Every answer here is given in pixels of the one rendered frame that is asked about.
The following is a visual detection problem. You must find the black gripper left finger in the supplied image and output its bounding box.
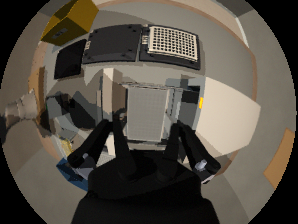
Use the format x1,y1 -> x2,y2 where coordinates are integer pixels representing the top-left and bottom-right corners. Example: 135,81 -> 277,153
67,108 -> 137,181

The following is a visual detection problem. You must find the yellow bin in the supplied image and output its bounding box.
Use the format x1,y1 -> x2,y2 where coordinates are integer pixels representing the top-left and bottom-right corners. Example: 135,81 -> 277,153
40,0 -> 99,46

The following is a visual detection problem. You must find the dark blue bin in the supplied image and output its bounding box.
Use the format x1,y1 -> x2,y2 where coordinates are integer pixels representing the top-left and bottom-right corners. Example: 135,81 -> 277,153
56,157 -> 88,191

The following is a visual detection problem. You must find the grey bench mat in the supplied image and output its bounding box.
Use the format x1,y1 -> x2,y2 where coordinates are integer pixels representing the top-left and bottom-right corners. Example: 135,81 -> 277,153
43,2 -> 253,159

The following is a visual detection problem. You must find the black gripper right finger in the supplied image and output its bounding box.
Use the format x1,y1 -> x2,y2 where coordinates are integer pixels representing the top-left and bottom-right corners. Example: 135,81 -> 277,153
157,112 -> 221,184

